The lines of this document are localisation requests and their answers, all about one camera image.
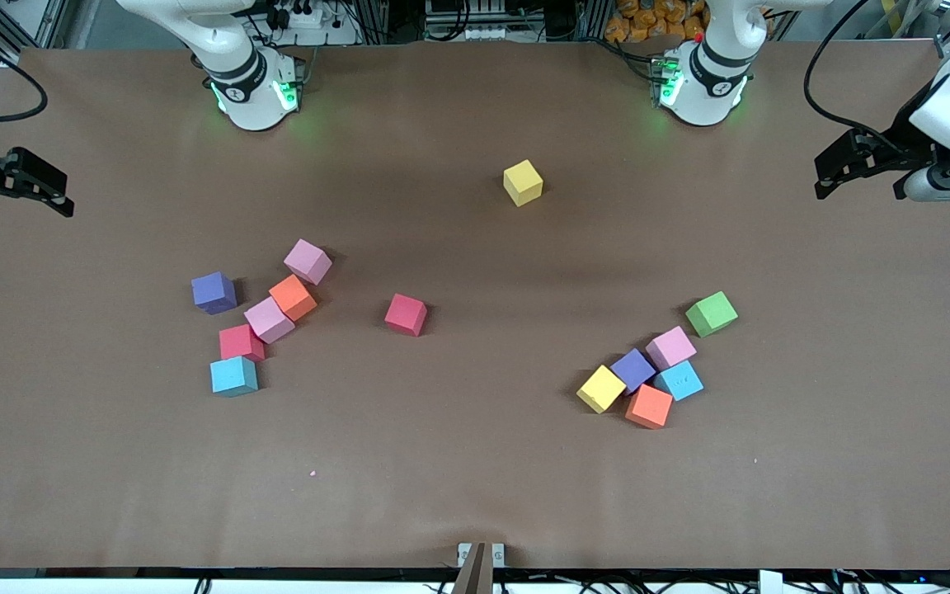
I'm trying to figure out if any purple foam cube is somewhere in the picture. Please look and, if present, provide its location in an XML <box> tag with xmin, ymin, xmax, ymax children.
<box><xmin>190</xmin><ymin>271</ymin><xmax>238</xmax><ymax>316</ymax></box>
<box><xmin>609</xmin><ymin>347</ymin><xmax>657</xmax><ymax>395</ymax></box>

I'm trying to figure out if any blue foam cube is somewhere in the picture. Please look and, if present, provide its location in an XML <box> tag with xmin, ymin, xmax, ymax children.
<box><xmin>209</xmin><ymin>356</ymin><xmax>260</xmax><ymax>398</ymax></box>
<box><xmin>655</xmin><ymin>360</ymin><xmax>704</xmax><ymax>403</ymax></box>

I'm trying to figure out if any pink foam cube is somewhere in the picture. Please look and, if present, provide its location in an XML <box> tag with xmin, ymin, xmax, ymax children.
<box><xmin>645</xmin><ymin>325</ymin><xmax>698</xmax><ymax>371</ymax></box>
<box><xmin>243</xmin><ymin>296</ymin><xmax>296</xmax><ymax>345</ymax></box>
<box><xmin>283</xmin><ymin>238</ymin><xmax>334</xmax><ymax>286</ymax></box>

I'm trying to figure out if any orange foam cube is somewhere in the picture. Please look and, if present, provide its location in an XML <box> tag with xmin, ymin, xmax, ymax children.
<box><xmin>624</xmin><ymin>384</ymin><xmax>675</xmax><ymax>431</ymax></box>
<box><xmin>268</xmin><ymin>274</ymin><xmax>318</xmax><ymax>323</ymax></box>

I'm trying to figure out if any yellow foam cube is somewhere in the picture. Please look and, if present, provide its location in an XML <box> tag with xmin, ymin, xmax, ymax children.
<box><xmin>503</xmin><ymin>159</ymin><xmax>544</xmax><ymax>208</ymax></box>
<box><xmin>576</xmin><ymin>364</ymin><xmax>628</xmax><ymax>414</ymax></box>

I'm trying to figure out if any red foam cube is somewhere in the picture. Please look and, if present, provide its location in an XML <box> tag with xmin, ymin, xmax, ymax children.
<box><xmin>219</xmin><ymin>323</ymin><xmax>266</xmax><ymax>364</ymax></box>
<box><xmin>383</xmin><ymin>293</ymin><xmax>429</xmax><ymax>337</ymax></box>

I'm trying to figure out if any green foam cube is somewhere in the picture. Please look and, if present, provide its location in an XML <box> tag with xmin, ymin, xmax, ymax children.
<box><xmin>684</xmin><ymin>290</ymin><xmax>739</xmax><ymax>338</ymax></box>

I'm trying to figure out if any orange snack bag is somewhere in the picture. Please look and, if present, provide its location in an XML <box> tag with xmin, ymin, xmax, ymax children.
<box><xmin>604</xmin><ymin>0</ymin><xmax>707</xmax><ymax>44</ymax></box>

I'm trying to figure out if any white power strip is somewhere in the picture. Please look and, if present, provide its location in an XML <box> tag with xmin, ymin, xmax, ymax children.
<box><xmin>265</xmin><ymin>0</ymin><xmax>360</xmax><ymax>47</ymax></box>

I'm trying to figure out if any brown table cover sheet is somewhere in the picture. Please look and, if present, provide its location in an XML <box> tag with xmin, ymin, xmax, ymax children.
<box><xmin>0</xmin><ymin>39</ymin><xmax>950</xmax><ymax>572</ymax></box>

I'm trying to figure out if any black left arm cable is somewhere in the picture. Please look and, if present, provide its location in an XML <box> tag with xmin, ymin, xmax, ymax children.
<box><xmin>802</xmin><ymin>0</ymin><xmax>909</xmax><ymax>156</ymax></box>

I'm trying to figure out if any metal table edge bracket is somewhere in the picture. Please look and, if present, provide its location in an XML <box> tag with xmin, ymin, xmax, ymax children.
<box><xmin>452</xmin><ymin>542</ymin><xmax>506</xmax><ymax>594</ymax></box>

